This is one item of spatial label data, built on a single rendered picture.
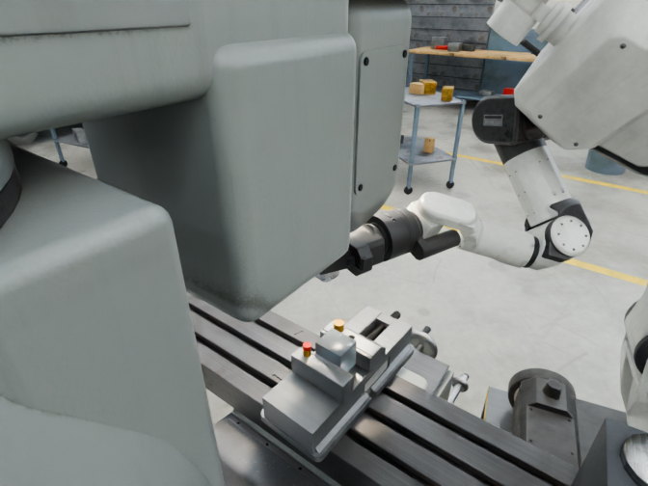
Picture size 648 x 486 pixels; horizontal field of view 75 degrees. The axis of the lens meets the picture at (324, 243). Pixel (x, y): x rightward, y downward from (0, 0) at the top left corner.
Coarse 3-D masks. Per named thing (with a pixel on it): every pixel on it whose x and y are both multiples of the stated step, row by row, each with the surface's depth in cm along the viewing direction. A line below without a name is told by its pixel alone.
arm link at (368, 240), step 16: (368, 224) 76; (384, 224) 74; (400, 224) 75; (352, 240) 72; (368, 240) 72; (384, 240) 75; (400, 240) 75; (368, 256) 70; (384, 256) 77; (352, 272) 73
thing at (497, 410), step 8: (488, 392) 152; (496, 392) 152; (504, 392) 152; (488, 400) 149; (496, 400) 149; (504, 400) 149; (488, 408) 146; (496, 408) 146; (504, 408) 146; (512, 408) 146; (488, 416) 144; (496, 416) 144; (504, 416) 144; (512, 416) 144; (496, 424) 141; (504, 424) 141; (512, 424) 141
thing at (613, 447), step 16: (608, 432) 58; (624, 432) 58; (640, 432) 58; (592, 448) 62; (608, 448) 56; (624, 448) 54; (640, 448) 54; (592, 464) 60; (608, 464) 54; (624, 464) 53; (640, 464) 52; (576, 480) 66; (592, 480) 58; (608, 480) 52; (624, 480) 52; (640, 480) 51
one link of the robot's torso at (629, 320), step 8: (640, 304) 90; (632, 312) 92; (640, 312) 88; (624, 320) 96; (632, 320) 91; (640, 320) 87; (632, 328) 90; (640, 328) 86; (632, 336) 89; (640, 336) 85; (632, 344) 88; (640, 344) 84; (632, 352) 88; (640, 352) 85; (640, 360) 85; (640, 368) 86
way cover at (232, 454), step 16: (224, 432) 86; (240, 432) 87; (256, 432) 87; (224, 448) 82; (240, 448) 83; (256, 448) 83; (272, 448) 84; (224, 464) 78; (240, 464) 79; (256, 464) 80; (272, 464) 80; (288, 464) 81; (240, 480) 75; (256, 480) 76; (272, 480) 77; (288, 480) 77; (304, 480) 78; (320, 480) 78
